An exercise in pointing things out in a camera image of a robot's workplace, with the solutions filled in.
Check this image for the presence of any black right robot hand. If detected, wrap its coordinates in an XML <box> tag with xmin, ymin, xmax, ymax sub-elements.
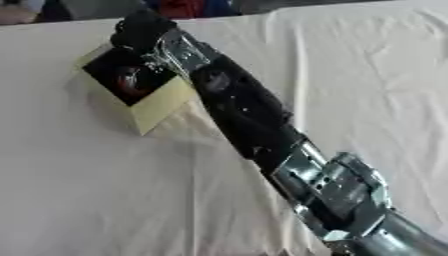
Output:
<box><xmin>108</xmin><ymin>9</ymin><xmax>179</xmax><ymax>57</ymax></box>

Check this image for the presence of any tan cardboard box black inside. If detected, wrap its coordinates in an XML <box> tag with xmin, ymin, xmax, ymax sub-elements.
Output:
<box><xmin>71</xmin><ymin>42</ymin><xmax>202</xmax><ymax>137</ymax></box>

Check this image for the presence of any person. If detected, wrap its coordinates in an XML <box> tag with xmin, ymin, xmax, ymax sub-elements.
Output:
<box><xmin>141</xmin><ymin>0</ymin><xmax>242</xmax><ymax>20</ymax></box>
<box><xmin>0</xmin><ymin>0</ymin><xmax>76</xmax><ymax>26</ymax></box>

